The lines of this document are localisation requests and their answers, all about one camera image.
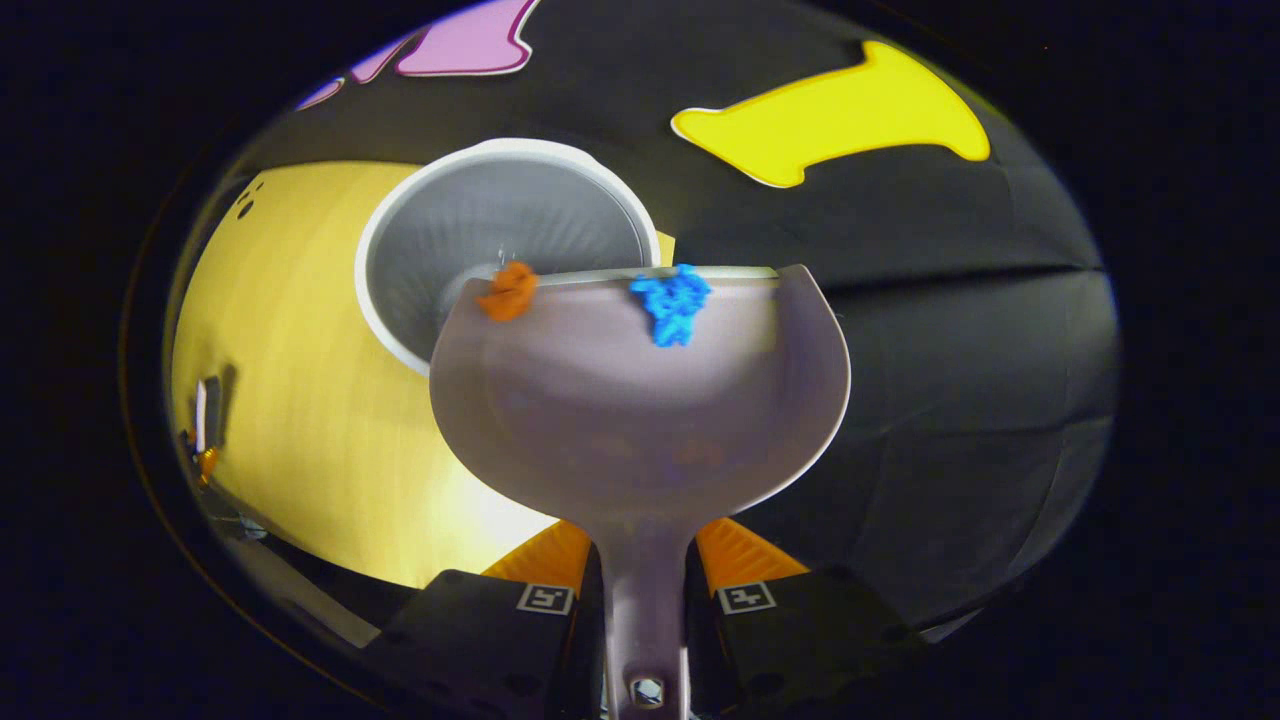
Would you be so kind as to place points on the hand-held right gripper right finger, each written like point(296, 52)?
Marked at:
point(800, 640)

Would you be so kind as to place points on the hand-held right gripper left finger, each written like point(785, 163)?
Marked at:
point(500, 650)

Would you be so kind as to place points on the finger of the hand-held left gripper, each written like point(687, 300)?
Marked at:
point(206, 464)

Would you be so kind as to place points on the small lilac broom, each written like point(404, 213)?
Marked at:
point(201, 415)

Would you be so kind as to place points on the lilac plastic dustpan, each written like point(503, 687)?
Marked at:
point(640, 420)

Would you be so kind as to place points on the orange paper trash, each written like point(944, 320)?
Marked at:
point(508, 291)

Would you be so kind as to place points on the blue paper trash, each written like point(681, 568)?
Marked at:
point(672, 303)

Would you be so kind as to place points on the white ribbed garbage bin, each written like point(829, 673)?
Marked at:
point(480, 215)

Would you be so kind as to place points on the black backdrop cloth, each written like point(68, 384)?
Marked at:
point(900, 350)

